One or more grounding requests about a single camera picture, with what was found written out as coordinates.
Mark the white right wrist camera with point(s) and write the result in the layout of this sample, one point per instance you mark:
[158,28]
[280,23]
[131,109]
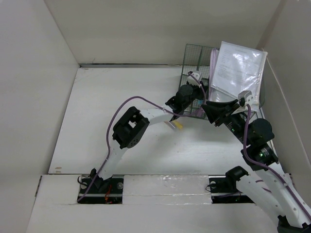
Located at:
[245,98]

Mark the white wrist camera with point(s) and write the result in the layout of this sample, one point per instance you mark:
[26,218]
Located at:
[194,78]
[245,98]

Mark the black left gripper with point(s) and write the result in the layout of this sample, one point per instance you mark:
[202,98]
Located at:
[199,91]

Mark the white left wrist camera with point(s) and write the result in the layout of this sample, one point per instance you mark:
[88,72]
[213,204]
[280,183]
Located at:
[194,78]

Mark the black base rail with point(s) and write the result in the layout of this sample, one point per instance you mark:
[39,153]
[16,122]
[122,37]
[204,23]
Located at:
[158,190]

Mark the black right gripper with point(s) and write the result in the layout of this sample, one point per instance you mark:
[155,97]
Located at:
[213,112]

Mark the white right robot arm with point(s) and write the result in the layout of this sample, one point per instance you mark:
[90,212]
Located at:
[279,199]

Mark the clear mesh document pouch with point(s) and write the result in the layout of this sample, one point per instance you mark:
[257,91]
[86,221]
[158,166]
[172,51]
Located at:
[254,61]

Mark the clear pouch with purple zipper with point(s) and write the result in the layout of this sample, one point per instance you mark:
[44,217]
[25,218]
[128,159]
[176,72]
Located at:
[228,75]

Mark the yellow highlighter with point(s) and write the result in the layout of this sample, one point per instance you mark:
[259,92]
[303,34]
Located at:
[178,125]

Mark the green wire desk organizer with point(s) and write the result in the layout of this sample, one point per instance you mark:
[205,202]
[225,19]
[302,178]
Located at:
[203,58]

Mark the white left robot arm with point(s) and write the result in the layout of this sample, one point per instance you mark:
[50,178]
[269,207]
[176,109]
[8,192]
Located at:
[131,126]

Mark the orange highlighter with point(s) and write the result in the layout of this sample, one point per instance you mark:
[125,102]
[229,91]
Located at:
[171,125]

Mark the pink highlighter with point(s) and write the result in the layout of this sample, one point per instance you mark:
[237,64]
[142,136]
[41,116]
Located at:
[200,112]

